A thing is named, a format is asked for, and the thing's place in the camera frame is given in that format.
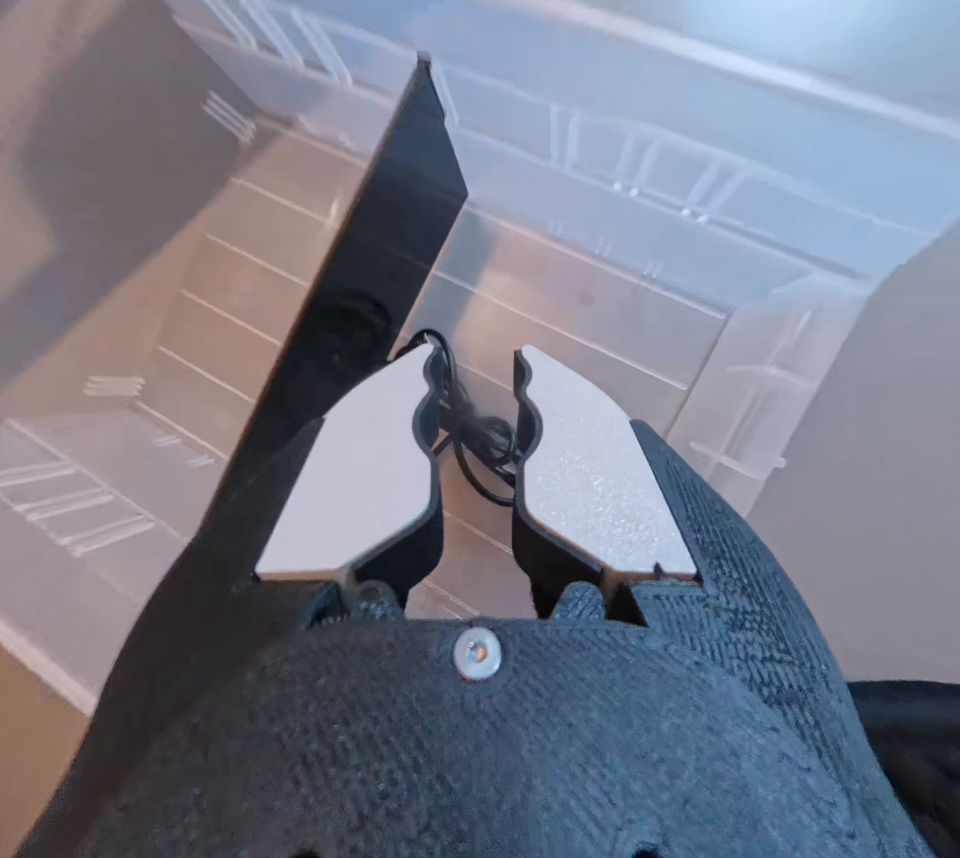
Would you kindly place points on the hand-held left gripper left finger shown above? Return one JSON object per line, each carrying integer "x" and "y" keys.
{"x": 352, "y": 483}

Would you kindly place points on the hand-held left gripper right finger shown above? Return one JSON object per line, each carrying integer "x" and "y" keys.
{"x": 600, "y": 483}

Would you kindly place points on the black usb hub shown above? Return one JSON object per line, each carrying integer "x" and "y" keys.
{"x": 360, "y": 273}

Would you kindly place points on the clear plastic bin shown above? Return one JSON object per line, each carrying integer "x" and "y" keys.
{"x": 600, "y": 258}

